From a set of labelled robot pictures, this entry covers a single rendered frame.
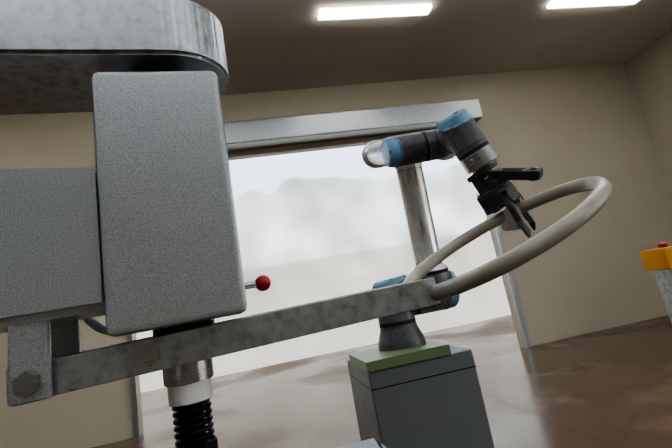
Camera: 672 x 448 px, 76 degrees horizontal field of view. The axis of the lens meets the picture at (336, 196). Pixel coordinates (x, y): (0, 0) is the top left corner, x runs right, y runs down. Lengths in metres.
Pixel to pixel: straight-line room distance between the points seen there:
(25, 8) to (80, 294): 0.47
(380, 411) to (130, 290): 1.13
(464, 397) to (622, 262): 6.05
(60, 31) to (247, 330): 0.57
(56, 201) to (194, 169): 0.20
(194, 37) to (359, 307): 0.56
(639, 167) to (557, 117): 1.51
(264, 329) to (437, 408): 1.06
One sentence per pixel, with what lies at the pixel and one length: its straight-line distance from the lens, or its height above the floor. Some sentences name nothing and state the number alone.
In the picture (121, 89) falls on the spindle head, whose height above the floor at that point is 1.51.
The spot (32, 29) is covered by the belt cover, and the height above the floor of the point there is 1.62.
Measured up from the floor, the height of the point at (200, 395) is 1.01.
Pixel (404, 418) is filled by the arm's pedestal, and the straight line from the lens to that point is 1.69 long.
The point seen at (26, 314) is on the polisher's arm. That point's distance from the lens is 0.76.
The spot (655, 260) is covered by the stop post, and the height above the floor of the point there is 1.04.
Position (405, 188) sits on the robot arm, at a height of 1.50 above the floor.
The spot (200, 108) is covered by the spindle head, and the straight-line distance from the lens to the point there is 0.78.
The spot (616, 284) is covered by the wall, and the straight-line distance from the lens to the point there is 7.50.
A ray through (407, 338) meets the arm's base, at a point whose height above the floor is 0.92.
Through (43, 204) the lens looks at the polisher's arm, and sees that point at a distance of 0.77.
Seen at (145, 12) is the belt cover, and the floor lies 1.65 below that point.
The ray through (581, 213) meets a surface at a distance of 0.84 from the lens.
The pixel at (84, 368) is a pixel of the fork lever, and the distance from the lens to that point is 0.77.
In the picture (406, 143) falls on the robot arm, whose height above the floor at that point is 1.51.
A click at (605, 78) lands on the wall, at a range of 8.57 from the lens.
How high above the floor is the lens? 1.13
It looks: 12 degrees up
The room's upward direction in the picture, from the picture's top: 10 degrees counter-clockwise
